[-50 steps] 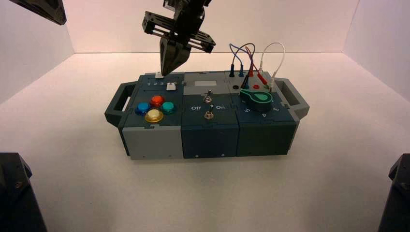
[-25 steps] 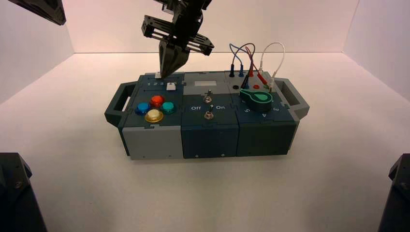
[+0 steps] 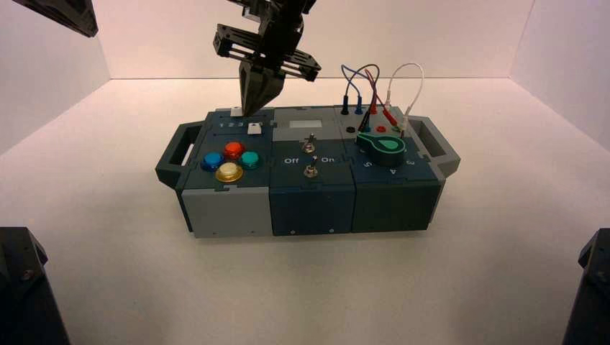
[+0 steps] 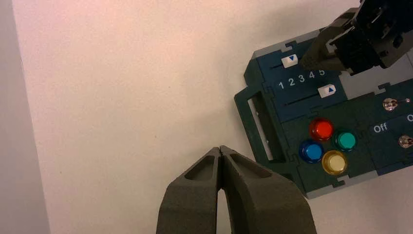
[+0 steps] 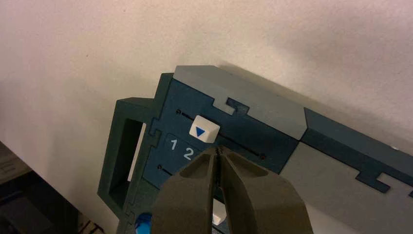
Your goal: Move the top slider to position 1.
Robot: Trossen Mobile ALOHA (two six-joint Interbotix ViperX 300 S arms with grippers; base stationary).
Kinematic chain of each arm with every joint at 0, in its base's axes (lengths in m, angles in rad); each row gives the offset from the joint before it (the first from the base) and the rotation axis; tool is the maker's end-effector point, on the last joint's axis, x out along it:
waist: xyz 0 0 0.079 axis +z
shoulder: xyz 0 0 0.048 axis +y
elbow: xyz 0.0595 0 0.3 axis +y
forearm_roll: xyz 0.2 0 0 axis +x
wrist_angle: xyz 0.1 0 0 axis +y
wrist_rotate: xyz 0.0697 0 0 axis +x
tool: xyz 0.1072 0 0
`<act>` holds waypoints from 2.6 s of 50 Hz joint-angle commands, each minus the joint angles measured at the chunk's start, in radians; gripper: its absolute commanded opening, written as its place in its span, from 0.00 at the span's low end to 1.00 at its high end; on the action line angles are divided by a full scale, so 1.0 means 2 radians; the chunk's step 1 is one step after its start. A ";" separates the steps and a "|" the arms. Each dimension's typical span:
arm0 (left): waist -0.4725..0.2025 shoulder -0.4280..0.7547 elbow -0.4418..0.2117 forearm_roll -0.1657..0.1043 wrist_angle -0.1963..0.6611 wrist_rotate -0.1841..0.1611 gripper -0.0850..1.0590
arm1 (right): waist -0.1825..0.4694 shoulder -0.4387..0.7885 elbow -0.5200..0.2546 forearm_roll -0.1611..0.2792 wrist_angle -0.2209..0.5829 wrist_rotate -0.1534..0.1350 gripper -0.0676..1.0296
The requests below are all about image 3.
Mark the blue round push button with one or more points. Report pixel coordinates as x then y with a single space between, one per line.
212 161

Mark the silver metal toggle switch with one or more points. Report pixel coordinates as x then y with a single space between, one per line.
311 169
309 142

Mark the yellow round push button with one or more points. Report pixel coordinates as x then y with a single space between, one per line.
229 172

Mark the small white slider knob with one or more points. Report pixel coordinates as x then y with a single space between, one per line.
235 112

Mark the green rotary pointer knob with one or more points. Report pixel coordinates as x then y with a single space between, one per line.
383 151

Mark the teal round push button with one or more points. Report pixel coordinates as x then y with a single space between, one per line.
249 160

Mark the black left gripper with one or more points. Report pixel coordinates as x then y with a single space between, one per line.
281 33

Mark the red round push button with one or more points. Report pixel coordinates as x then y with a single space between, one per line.
234 150

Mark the white slider knob with dot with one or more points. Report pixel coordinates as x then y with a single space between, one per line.
255 128

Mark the grey and blue control box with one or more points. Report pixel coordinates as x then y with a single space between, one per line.
310 204

